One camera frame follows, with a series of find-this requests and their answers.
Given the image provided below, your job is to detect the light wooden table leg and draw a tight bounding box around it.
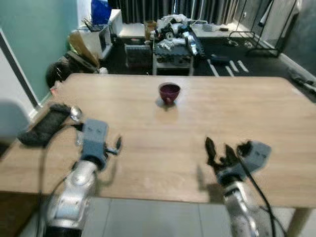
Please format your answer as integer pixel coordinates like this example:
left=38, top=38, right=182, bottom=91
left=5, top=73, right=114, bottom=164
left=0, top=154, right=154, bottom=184
left=286, top=207, right=313, bottom=237

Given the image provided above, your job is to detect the dark striped curtain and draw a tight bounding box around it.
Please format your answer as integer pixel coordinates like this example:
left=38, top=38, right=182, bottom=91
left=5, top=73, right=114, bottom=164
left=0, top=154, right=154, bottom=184
left=121, top=0, right=267, bottom=24

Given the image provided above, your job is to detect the brown paper bag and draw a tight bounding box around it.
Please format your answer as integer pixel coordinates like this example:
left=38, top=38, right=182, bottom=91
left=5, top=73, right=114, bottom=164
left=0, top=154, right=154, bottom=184
left=69, top=30, right=100, bottom=68

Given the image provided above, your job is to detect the black metal rack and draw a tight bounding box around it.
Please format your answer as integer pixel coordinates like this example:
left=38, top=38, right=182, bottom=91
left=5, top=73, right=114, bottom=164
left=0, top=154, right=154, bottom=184
left=230, top=0, right=297, bottom=58

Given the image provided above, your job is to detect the cluttered grey cart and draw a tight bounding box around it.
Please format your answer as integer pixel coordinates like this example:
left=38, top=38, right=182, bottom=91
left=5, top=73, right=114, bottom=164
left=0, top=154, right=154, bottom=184
left=152, top=15, right=206, bottom=76

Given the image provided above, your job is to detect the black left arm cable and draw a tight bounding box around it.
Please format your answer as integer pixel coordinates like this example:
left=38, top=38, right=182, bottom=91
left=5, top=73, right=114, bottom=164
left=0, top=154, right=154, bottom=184
left=37, top=123, right=82, bottom=237

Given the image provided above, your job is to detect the white cabinet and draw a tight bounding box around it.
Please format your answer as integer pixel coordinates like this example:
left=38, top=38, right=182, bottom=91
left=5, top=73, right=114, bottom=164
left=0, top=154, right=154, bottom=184
left=79, top=9, right=123, bottom=60

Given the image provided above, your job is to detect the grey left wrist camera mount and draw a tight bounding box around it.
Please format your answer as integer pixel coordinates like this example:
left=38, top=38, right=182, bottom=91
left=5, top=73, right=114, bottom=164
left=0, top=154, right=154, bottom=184
left=80, top=118, right=110, bottom=166

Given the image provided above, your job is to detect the black bag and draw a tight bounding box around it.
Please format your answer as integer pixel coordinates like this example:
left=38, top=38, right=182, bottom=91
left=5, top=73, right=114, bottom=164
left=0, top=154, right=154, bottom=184
left=46, top=52, right=99, bottom=89

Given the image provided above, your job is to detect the black fabric pouch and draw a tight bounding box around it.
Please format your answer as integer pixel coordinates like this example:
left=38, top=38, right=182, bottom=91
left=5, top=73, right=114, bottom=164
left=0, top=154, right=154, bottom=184
left=17, top=103, right=72, bottom=148

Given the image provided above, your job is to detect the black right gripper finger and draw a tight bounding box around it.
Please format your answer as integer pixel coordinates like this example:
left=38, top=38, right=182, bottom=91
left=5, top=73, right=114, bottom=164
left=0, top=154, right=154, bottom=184
left=205, top=137, right=218, bottom=168
left=224, top=144, right=238, bottom=166

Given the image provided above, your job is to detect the silver metal spoon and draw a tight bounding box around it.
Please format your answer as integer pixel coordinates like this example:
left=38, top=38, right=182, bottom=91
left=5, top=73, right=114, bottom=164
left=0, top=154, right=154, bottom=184
left=69, top=106, right=83, bottom=123

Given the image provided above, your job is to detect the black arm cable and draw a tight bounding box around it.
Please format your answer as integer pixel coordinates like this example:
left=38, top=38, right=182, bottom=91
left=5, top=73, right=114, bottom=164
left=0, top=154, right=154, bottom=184
left=236, top=148, right=287, bottom=237
left=37, top=123, right=82, bottom=237

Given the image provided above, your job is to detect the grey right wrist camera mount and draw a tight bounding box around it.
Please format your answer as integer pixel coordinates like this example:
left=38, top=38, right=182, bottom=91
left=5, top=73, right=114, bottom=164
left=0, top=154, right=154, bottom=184
left=238, top=141, right=272, bottom=173

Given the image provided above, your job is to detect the maroon bowl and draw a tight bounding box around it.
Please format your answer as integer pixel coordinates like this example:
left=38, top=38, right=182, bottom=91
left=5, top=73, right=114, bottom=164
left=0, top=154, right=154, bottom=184
left=158, top=82, right=181, bottom=106

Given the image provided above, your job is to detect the black plastic crate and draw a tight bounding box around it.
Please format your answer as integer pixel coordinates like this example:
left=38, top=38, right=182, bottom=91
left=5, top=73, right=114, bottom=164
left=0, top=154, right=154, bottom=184
left=124, top=43, right=153, bottom=68

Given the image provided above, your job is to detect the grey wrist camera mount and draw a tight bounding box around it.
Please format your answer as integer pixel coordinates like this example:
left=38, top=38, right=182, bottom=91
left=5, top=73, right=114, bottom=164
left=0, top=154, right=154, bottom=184
left=80, top=118, right=110, bottom=166
left=238, top=141, right=272, bottom=173

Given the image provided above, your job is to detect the blue bag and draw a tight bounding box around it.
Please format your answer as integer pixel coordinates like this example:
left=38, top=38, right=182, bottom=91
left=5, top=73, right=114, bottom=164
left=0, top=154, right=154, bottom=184
left=91, top=0, right=112, bottom=25

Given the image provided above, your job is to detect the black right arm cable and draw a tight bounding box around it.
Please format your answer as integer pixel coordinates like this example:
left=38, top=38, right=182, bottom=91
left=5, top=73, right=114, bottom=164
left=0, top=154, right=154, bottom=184
left=236, top=148, right=287, bottom=237

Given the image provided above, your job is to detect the black and white shoe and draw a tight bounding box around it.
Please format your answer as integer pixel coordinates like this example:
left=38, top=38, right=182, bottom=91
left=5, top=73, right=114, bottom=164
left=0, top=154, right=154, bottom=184
left=288, top=69, right=316, bottom=95

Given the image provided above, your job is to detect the dark blue flat object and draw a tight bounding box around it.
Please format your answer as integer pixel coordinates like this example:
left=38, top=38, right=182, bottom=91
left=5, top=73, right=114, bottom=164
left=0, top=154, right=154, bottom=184
left=210, top=54, right=232, bottom=65

